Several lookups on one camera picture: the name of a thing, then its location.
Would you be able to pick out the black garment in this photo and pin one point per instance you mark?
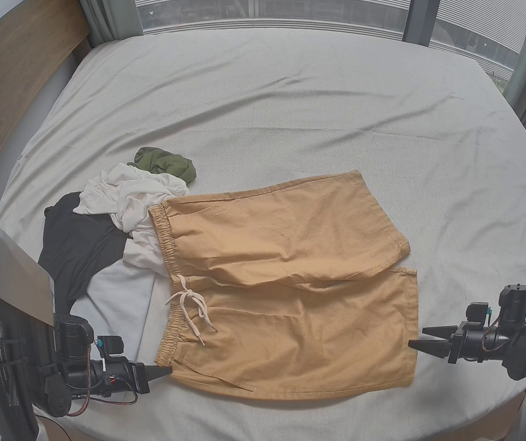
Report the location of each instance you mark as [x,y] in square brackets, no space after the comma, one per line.
[84,246]

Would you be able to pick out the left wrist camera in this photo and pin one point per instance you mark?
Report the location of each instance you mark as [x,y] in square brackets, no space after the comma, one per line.
[111,347]

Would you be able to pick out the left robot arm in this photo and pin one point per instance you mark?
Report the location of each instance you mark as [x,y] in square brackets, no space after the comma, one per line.
[10,274]

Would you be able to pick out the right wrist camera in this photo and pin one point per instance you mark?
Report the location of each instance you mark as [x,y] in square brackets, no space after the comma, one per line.
[477,315]

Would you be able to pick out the bed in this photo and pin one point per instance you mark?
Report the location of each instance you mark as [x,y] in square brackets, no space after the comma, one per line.
[313,108]

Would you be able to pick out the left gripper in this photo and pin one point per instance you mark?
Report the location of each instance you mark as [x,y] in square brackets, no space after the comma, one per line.
[120,375]

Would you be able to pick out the white garment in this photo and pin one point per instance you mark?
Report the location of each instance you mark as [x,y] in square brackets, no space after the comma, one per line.
[125,200]

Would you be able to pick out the green garment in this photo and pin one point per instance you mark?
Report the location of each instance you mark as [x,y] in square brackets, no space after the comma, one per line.
[166,163]

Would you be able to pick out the tan shorts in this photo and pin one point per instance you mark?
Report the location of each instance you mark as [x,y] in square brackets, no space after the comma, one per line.
[290,292]

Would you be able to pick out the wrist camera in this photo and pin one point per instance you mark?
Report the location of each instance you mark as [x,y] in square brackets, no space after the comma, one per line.
[111,347]
[477,315]

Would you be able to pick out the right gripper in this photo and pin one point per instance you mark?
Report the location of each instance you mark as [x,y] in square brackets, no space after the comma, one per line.
[478,345]

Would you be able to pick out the pale grey garment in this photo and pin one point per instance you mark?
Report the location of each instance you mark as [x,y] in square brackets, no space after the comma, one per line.
[120,310]

